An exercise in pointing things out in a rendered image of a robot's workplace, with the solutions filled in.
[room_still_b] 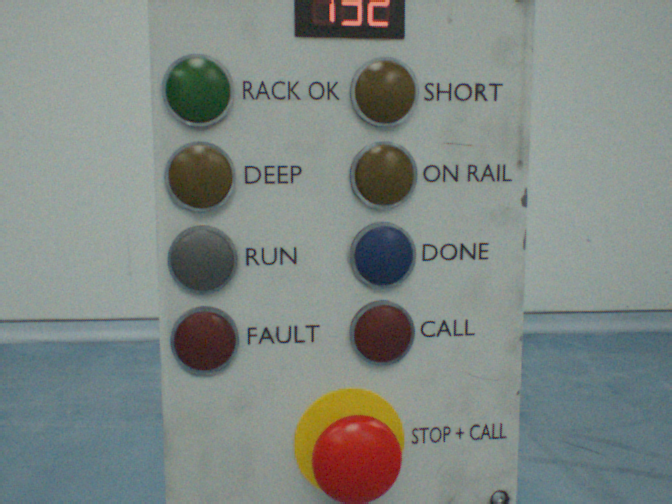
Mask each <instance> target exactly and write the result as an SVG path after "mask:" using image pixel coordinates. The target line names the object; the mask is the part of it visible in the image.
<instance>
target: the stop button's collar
mask: <svg viewBox="0 0 672 504"><path fill-rule="evenodd" d="M352 415H366V416H371V417H374V418H376V419H379V420H380V421H382V422H383V423H385V424H386V425H387V426H388V427H389V428H390V429H391V430H392V431H393V433H394V434H395V436H396V437H397V440H398V442H399V444H400V447H401V451H402V453H403V450H404V441H405V439H404V430H403V426H402V422H401V420H400V418H399V416H398V414H397V412H396V411H395V409H394V408H393V407H392V405H391V404H390V403H389V402H388V401H387V400H385V399H384V398H383V397H381V396H380V395H378V394H377V393H374V392H372V391H369V390H366V389H361V388H343V389H338V390H334V391H331V392H329V393H327V394H325V395H323V396H321V397H320V398H318V399H317V400H316V401H314V402H313V403H312V404H311V405H310V406H309V407H308V408H307V409H306V410H305V412H304V413H303V415H302V416H301V418H300V420H299V422H298V424H297V427H296V431H295V434H294V454H295V458H296V461H297V464H298V467H299V469H300V470H301V472H302V474H303V475H304V477H305V478H306V479H307V480H308V481H309V482H310V483H311V484H312V485H313V486H315V487H316V488H318V489H320V490H321V488H320V487H319V486H318V484H317V482H316V480H315V477H314V473H313V470H312V462H311V459H312V451H313V448H314V445H315V443H316V441H317V439H318V437H319V436H320V434H321V433H322V432H323V431H324V430H325V429H326V428H327V427H328V426H329V425H330V424H332V423H333V422H335V421H337V420H339V419H341V418H344V417H347V416H352ZM474 427H479V428H480V425H478V424H476V425H473V426H472V428H471V430H470V437H471V438H472V439H473V440H479V439H480V436H479V437H478V438H473V436H472V430H473V428H474ZM435 429H437V430H439V432H440V436H439V439H438V440H436V441H435V440H433V439H432V436H431V435H432V432H433V430H435ZM445 429H449V432H448V433H445ZM485 429H486V430H487V433H485ZM415 430H417V431H418V429H417V428H414V429H413V430H412V434H413V436H414V437H415V438H416V439H417V441H416V442H413V441H412V443H413V444H417V443H418V437H417V436H416V435H415V434H414V431H415ZM419 430H423V444H425V430H429V427H426V428H419ZM450 432H451V429H450V427H448V426H444V430H443V442H445V436H446V435H449V434H450ZM484 435H488V437H489V439H491V437H490V434H489V430H488V427H487V424H485V427H484V430H483V433H482V436H481V439H480V440H482V439H483V436H484ZM441 436H442V433H441V430H440V429H439V428H438V427H434V428H432V429H431V431H430V439H431V441H432V442H434V443H437V442H439V441H440V439H441ZM504 438H507V436H502V423H500V439H504ZM321 491H322V490H321Z"/></svg>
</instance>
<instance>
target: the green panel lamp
mask: <svg viewBox="0 0 672 504"><path fill-rule="evenodd" d="M165 93H166V98H167V101H168V103H169V105H170V107H171V109H172V110H173V111H174V112H175V113H176V114H177V115H178V116H179V117H181V118H182V119H184V120H186V121H189V122H193V123H205V122H209V121H212V120H214V119H215V118H217V117H218V116H220V115H221V114H222V113H223V111H224V110H225V109H226V107H227V105H228V103H229V100H230V94H231V89H230V83H229V80H228V77H227V75H226V73H225V72H224V71H223V69H222V68H221V67H220V66H219V65H217V64H216V63H215V62H213V61H211V60H209V59H205V58H200V57H194V58H188V59H185V60H183V61H181V62H179V63H178V64H177V65H175V66H174V67H173V69H172V70H171V71H170V73H169V75H168V77H167V80H166V85H165Z"/></svg>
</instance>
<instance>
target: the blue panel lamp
mask: <svg viewBox="0 0 672 504"><path fill-rule="evenodd" d="M354 259H355V265H356V268H357V270H358V272H359V273H360V275H361V276H362V277H363V278H364V279H365V280H367V281H368V282H370V283H372V284H376V285H390V284H393V283H395V282H397V281H399V280H400V279H402V278H403V277H404V276H405V275H406V273H407V272H408V271H409V269H410V267H411V264H412V260H413V249H412V245H411V243H410V241H409V239H408V238H407V236H406V235H405V234H404V233H403V232H401V231H400V230H398V229H396V228H393V227H390V226H380V227H376V228H373V229H371V230H369V231H368V232H366V233H365V234H364V235H363V236H362V237H361V238H360V240H359V242H358V243H357V245H356V249H355V254H354Z"/></svg>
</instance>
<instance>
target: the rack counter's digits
mask: <svg viewBox="0 0 672 504"><path fill-rule="evenodd" d="M392 7H393V0H309V26H312V27H358V28H392Z"/></svg>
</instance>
